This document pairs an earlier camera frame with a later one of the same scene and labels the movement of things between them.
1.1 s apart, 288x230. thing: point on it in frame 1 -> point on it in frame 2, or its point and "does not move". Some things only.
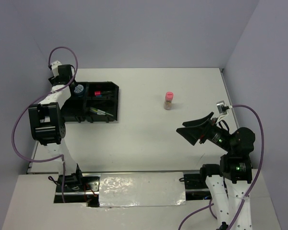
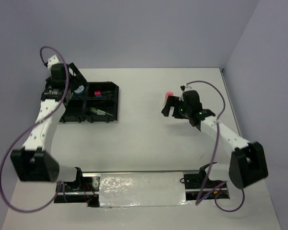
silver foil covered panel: [122, 189] does not move
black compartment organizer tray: [92, 101] does not move
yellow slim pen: [97, 112] does not move
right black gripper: [200, 128] -> [173, 101]
